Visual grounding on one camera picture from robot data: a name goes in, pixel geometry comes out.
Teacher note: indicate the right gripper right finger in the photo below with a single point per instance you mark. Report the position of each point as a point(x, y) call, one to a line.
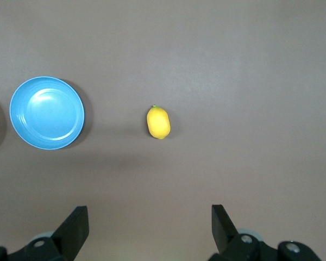
point(233, 244)

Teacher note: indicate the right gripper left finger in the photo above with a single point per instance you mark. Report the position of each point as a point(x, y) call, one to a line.
point(59, 242)

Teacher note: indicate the yellow lemon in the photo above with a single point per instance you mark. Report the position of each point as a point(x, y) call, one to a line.
point(158, 123)

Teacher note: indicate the blue plate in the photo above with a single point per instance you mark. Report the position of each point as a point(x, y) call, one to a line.
point(47, 114)

